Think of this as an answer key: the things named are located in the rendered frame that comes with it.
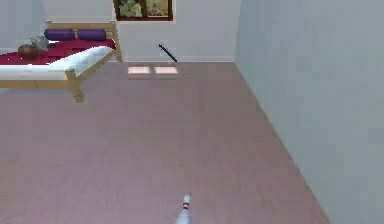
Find purple bolster pillow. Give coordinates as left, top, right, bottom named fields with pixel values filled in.
left=44, top=28, right=76, bottom=42
left=77, top=28, right=107, bottom=42

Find white bowling pin red stripes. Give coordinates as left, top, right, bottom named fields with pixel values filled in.
left=175, top=192, right=193, bottom=224

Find brown framed window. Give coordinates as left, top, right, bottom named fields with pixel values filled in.
left=113, top=0, right=174, bottom=22

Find grey crumpled object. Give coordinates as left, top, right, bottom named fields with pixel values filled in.
left=30, top=35, right=51, bottom=52

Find black baseball bat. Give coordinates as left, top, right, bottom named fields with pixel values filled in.
left=158, top=43, right=178, bottom=63

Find brown ball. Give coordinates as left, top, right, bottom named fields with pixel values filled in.
left=17, top=44, right=40, bottom=62

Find wooden bed with red cover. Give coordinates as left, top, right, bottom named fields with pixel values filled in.
left=0, top=19, right=124, bottom=104

